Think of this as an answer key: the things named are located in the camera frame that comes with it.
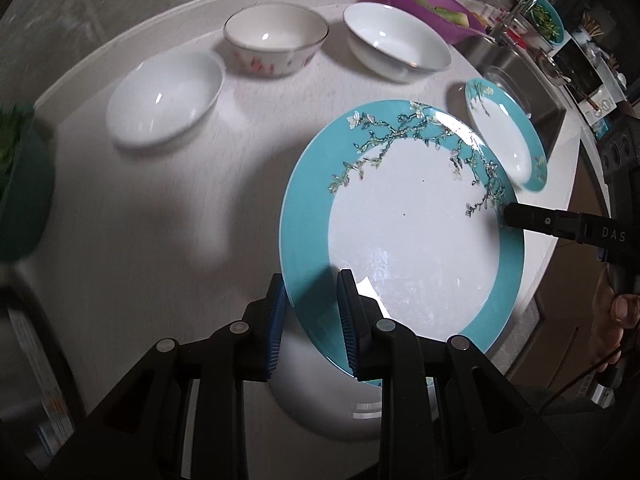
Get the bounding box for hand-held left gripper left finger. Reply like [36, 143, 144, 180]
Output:
[47, 272, 291, 480]

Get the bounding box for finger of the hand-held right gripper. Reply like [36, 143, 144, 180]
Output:
[502, 201, 587, 247]

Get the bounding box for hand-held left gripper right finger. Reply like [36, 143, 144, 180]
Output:
[336, 269, 596, 480]

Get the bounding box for small teal floral plate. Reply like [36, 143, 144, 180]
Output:
[465, 77, 549, 194]

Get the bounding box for large teal floral plate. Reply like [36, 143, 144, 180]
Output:
[279, 99, 526, 387]

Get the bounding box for white bowl thin gold rim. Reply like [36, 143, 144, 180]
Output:
[342, 2, 453, 84]

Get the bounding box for plain white bowl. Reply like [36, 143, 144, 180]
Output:
[105, 51, 226, 149]

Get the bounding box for white bowl red floral print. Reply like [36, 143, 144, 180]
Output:
[222, 4, 330, 79]

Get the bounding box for person's right hand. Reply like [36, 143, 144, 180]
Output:
[589, 280, 640, 376]

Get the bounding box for stainless steel sink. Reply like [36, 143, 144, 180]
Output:
[452, 35, 568, 161]

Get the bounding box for clear plastic container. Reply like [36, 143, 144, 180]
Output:
[482, 65, 533, 121]

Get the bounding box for white countertop appliance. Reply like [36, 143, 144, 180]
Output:
[552, 40, 618, 111]

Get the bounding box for teal dish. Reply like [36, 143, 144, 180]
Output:
[527, 0, 568, 43]

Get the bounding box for chopped green vegetables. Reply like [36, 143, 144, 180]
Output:
[532, 6, 559, 36]

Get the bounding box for chrome faucet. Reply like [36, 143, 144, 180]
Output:
[487, 0, 543, 48]

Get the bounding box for teal plastic basin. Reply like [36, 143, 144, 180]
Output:
[0, 102, 56, 263]

